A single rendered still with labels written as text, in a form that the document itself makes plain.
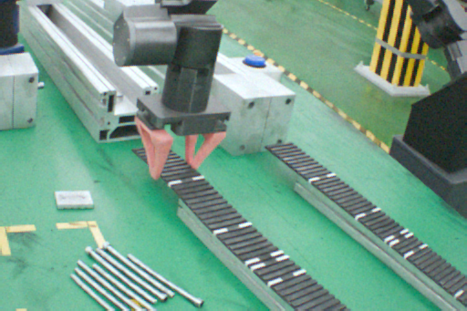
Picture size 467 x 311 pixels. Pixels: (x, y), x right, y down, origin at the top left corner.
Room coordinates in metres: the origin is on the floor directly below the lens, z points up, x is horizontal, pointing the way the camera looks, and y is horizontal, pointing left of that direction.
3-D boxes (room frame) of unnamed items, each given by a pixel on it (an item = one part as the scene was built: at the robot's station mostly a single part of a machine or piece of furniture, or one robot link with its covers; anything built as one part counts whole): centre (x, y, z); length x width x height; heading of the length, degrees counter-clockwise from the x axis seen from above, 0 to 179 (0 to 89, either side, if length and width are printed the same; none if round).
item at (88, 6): (1.19, 0.27, 0.82); 0.80 x 0.10 x 0.09; 39
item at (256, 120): (0.85, -0.02, 0.83); 0.12 x 0.09 x 0.10; 129
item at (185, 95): (0.64, 0.07, 0.93); 0.10 x 0.07 x 0.07; 129
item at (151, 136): (0.63, 0.08, 0.85); 0.07 x 0.07 x 0.09; 39
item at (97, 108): (1.07, 0.41, 0.82); 0.80 x 0.10 x 0.09; 39
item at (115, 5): (1.19, 0.27, 0.87); 0.16 x 0.11 x 0.07; 39
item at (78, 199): (0.56, 0.18, 0.78); 0.05 x 0.03 x 0.01; 118
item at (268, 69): (1.05, -0.01, 0.81); 0.10 x 0.08 x 0.06; 129
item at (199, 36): (0.63, 0.07, 0.99); 0.07 x 0.06 x 0.07; 126
